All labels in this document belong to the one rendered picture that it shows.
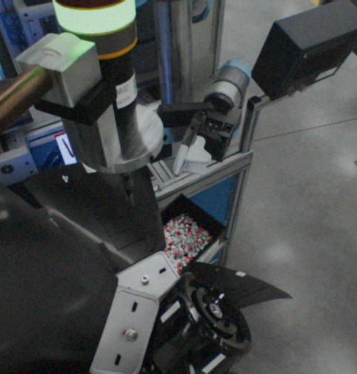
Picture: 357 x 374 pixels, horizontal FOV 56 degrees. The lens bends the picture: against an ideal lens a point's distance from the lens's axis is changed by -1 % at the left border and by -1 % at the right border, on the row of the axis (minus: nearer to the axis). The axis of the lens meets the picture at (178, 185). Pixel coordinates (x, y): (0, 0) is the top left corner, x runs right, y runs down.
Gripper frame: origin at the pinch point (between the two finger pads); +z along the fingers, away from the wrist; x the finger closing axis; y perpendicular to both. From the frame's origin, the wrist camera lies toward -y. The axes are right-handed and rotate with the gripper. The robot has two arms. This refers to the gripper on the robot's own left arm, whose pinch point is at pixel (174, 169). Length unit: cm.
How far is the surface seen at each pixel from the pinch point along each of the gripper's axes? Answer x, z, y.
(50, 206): -0.8, 16.4, -14.8
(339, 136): 111, -168, 69
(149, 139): -29.1, 21.5, 3.8
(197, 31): 81, -192, -52
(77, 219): -0.6, 16.5, -9.8
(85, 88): -35.8, 25.6, 1.7
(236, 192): 50, -40, 13
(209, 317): -7.8, 24.8, 13.6
